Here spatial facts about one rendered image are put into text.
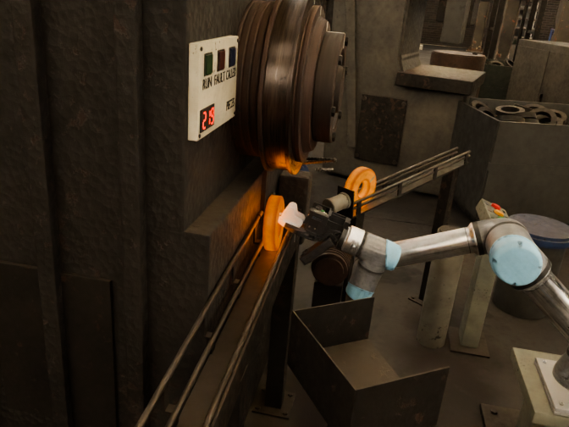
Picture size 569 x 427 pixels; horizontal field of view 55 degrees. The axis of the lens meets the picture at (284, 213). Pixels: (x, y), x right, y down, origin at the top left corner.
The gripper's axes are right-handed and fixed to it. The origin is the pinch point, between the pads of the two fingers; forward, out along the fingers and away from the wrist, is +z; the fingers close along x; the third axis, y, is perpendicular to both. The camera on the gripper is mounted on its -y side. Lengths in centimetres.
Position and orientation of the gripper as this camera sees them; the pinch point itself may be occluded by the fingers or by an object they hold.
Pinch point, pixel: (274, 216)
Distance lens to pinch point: 151.0
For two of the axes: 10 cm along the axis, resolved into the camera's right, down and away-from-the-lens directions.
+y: 3.2, -8.6, -4.0
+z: -9.3, -3.7, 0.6
